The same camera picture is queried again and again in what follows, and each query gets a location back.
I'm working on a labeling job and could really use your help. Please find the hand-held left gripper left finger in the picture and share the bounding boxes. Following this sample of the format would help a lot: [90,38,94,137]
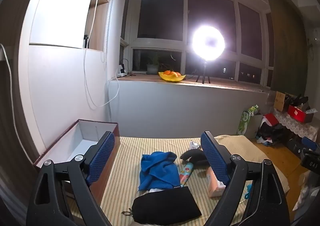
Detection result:
[26,131,115,226]

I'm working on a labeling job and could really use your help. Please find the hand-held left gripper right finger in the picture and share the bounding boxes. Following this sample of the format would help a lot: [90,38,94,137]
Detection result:
[201,131,290,226]

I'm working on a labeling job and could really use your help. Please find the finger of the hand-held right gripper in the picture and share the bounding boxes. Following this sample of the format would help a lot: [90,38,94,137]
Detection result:
[302,137,318,151]

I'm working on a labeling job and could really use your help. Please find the pink tissue pack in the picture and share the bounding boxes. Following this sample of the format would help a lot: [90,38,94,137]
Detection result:
[205,166,227,198]

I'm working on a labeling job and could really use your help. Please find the red-brown cardboard box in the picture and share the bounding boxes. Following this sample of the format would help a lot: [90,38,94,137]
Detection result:
[33,119,120,208]

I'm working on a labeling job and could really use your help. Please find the teal collapsible cup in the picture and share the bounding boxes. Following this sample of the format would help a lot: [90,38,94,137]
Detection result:
[244,183,253,200]

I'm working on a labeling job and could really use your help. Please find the blue towel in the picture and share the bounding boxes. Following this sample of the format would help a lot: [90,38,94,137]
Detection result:
[137,151,181,193]

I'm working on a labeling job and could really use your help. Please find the black drawstring pouch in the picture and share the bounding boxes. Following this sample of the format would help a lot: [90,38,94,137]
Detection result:
[122,186,202,224]

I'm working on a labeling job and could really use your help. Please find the black box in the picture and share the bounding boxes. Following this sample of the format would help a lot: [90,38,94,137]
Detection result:
[286,138,303,159]

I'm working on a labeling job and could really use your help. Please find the lace tablecloth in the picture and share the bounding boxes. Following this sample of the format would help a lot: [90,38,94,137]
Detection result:
[274,109,318,141]

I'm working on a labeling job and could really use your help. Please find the white cloth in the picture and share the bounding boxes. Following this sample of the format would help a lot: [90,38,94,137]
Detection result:
[292,173,320,212]

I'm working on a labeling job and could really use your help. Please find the red box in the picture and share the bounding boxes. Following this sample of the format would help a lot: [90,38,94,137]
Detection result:
[287,105,307,123]

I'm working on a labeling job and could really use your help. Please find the colourful patterned tube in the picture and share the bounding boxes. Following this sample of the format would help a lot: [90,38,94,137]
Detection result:
[179,162,195,188]

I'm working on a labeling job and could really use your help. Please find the pile of dark clothes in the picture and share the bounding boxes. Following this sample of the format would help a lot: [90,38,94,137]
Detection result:
[256,122,300,147]

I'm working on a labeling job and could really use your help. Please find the dark items on table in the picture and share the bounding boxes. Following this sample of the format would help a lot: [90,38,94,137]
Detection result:
[284,93,317,115]

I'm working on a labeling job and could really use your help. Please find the red cloth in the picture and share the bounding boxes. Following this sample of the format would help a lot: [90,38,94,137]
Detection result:
[264,113,280,126]

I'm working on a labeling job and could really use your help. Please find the green shopping bag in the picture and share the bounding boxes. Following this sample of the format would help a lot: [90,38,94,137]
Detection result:
[237,105,259,136]

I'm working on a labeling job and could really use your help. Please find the brown cardboard box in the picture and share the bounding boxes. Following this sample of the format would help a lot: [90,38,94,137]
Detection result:
[274,91,287,112]

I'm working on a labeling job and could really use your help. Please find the grey box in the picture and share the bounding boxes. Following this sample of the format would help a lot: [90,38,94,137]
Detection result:
[246,113,264,139]

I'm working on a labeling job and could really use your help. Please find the striped beige bed blanket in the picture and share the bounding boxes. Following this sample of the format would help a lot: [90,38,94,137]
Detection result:
[67,134,290,226]

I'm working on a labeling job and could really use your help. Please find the white power strip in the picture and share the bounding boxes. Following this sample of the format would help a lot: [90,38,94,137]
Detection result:
[116,64,128,78]

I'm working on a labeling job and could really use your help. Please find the black light tripod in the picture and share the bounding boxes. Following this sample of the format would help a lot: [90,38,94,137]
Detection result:
[196,61,212,84]

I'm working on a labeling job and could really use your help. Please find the yellow fruit bowl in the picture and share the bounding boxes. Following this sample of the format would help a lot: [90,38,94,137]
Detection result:
[158,71,186,83]

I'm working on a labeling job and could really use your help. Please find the potted plant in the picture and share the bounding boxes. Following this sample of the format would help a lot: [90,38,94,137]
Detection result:
[146,53,160,75]

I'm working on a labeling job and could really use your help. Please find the window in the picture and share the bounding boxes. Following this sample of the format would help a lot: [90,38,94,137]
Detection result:
[125,0,275,89]

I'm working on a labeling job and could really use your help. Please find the white hanging cable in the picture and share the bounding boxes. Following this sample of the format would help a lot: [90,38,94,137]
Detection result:
[83,0,140,110]

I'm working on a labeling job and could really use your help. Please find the black cable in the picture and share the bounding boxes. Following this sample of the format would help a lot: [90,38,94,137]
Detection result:
[122,59,148,77]

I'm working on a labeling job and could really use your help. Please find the ring light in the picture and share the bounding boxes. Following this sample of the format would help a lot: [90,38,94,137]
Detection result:
[192,25,226,62]

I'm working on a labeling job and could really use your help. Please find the wooden wall shelf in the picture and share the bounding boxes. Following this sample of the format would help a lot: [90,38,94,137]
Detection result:
[84,0,111,52]

